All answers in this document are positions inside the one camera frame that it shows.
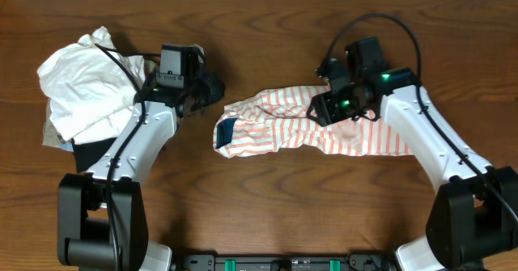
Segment red white striped shirt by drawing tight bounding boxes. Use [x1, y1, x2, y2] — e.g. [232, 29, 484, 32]
[213, 86, 412, 158]

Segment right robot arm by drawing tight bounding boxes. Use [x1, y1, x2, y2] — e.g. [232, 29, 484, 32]
[307, 37, 517, 270]

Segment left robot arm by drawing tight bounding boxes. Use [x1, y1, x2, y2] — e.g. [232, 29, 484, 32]
[57, 44, 225, 270]

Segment white folded garment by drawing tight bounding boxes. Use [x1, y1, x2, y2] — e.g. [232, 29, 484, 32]
[37, 27, 155, 145]

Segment black folded garment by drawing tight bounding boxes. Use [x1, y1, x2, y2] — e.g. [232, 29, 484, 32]
[72, 138, 116, 172]

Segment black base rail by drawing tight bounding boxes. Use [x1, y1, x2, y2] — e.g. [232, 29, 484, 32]
[175, 252, 397, 271]

